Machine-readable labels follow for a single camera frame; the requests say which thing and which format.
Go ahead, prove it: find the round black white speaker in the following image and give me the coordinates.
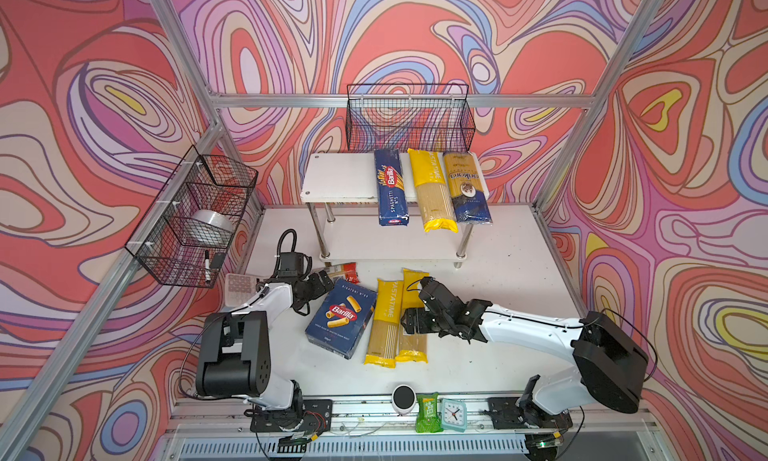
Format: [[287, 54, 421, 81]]
[[390, 384, 417, 416]]

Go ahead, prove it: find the yellow spaghetti bag with barcode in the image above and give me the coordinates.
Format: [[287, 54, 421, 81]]
[[395, 268, 428, 363]]

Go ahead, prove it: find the red spaghetti bag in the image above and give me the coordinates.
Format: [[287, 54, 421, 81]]
[[324, 262, 360, 284]]

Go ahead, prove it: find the black wire basket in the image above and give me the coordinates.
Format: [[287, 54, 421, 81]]
[[345, 81, 476, 153], [125, 147, 258, 288]]

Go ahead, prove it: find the blue Barilla spaghetti box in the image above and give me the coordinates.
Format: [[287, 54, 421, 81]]
[[374, 149, 409, 226]]

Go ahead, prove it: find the aluminium frame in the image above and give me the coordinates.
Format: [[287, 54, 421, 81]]
[[0, 0, 679, 461]]

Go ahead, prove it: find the white two-tier shelf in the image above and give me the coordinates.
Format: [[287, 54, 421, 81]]
[[300, 153, 473, 268]]

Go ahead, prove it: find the blue Barilla rigatoni box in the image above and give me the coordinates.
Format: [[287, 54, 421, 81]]
[[305, 280, 377, 359]]

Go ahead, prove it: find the yellow Pastatime spaghetti bag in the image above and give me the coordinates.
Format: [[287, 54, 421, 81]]
[[408, 149, 459, 233], [364, 279, 404, 369]]

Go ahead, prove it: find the blue Ankara spaghetti bag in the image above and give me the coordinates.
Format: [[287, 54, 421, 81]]
[[443, 152, 492, 224]]

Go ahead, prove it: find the green snack bag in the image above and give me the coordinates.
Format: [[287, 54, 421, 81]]
[[415, 393, 443, 434]]

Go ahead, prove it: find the teal alarm clock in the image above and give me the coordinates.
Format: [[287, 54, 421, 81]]
[[440, 398, 468, 432]]

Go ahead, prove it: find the white tape roll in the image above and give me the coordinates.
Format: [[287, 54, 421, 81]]
[[186, 209, 235, 248]]

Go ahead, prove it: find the black wire basket back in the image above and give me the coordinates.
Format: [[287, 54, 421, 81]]
[[345, 81, 476, 153]]

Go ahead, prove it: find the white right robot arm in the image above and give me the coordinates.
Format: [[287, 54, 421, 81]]
[[400, 276, 649, 429]]

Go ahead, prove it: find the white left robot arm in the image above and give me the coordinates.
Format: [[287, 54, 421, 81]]
[[185, 228, 334, 436]]

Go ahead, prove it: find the black wire basket left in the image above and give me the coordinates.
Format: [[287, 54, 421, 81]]
[[125, 147, 258, 288]]

